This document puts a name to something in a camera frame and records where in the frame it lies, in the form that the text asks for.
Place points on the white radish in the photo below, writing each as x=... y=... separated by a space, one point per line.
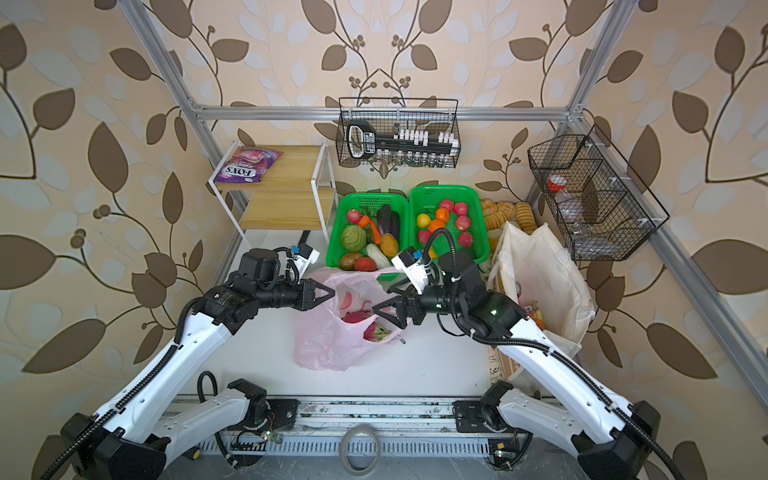
x=377 y=256

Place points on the pink dragon fruit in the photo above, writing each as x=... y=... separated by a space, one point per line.
x=374 y=332

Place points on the white wooden two-tier shelf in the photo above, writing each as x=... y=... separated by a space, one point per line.
x=299 y=192

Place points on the red capped plastic bottle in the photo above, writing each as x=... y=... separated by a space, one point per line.
x=557 y=185

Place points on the orange carrot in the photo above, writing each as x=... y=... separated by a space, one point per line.
x=367 y=222

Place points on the yellow potato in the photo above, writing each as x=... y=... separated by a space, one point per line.
x=389 y=245

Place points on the black wire basket back wall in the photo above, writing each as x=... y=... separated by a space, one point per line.
x=432 y=114

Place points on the red apple lower right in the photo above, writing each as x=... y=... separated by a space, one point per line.
x=466 y=240

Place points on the green cabbage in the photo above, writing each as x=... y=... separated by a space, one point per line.
x=353 y=238

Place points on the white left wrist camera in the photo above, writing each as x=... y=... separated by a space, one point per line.
x=301 y=257

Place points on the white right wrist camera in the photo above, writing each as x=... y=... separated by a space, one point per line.
x=411 y=263

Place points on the dark purple eggplant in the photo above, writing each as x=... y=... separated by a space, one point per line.
x=389 y=222

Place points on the red apple back left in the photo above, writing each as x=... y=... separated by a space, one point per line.
x=447 y=205

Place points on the left green plastic basket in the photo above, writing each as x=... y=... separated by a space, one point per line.
x=367 y=204

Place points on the yellow lemon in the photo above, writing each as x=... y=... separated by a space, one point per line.
x=423 y=221

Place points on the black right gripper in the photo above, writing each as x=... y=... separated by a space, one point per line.
x=400 y=302

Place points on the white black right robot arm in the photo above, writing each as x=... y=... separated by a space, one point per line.
x=610 y=437

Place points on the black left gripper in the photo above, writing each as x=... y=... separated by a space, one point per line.
x=306 y=294

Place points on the dark green scraper tool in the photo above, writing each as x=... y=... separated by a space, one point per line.
x=304 y=238

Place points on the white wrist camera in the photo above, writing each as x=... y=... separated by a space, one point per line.
x=301 y=257
x=411 y=263

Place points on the purple Fox's candy bag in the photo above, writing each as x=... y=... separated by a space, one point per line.
x=247 y=165

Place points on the brown potato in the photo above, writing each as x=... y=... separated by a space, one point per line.
x=349 y=260

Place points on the pink plastic bag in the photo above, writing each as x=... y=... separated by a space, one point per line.
x=323 y=341

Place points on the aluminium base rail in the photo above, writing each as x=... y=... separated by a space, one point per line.
x=416 y=427

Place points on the orange fruit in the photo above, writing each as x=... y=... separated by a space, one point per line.
x=442 y=215
x=435 y=225

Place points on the small red apple left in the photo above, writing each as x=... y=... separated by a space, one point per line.
x=424 y=236

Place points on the red apple back right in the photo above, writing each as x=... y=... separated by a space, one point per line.
x=461 y=208

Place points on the black wire basket wall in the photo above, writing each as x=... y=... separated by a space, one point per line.
x=432 y=114
x=612 y=210

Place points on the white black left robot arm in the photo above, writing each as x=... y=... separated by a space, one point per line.
x=127 y=437

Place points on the orange Fox's candy bag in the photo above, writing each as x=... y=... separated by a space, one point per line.
x=534 y=312

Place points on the red apple middle right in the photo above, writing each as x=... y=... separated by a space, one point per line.
x=463 y=223

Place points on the cream canvas tote bag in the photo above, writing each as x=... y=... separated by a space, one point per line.
x=537 y=268

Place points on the roll of clear tape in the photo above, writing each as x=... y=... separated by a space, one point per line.
x=363 y=441

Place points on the green plastic basket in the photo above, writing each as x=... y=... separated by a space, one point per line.
x=367 y=204
x=426 y=199

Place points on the black wire basket right wall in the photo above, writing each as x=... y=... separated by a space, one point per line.
x=612 y=210

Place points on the red tomato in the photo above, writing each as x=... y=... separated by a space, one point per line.
x=365 y=264

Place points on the tray of bread rolls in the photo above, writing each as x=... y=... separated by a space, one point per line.
x=497 y=214

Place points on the right green plastic basket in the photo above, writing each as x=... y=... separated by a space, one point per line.
x=426 y=199

